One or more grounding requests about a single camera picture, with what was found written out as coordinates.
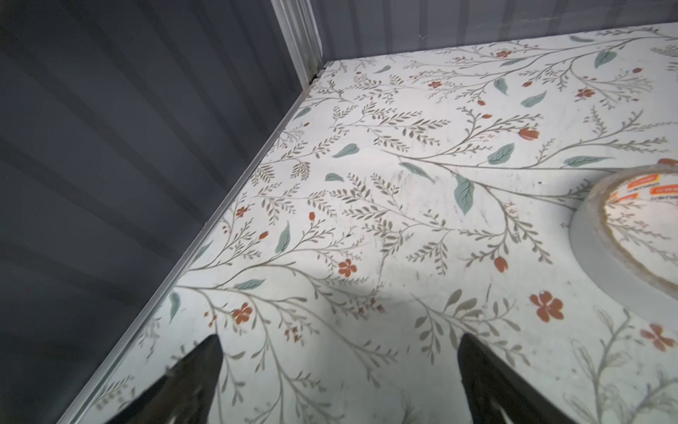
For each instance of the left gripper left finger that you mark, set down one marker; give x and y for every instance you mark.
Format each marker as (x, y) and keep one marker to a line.
(184, 394)

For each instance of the roll of clear tape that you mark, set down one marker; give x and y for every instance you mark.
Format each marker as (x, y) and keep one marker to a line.
(624, 237)

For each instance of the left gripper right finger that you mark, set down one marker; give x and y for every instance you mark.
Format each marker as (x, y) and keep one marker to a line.
(496, 393)

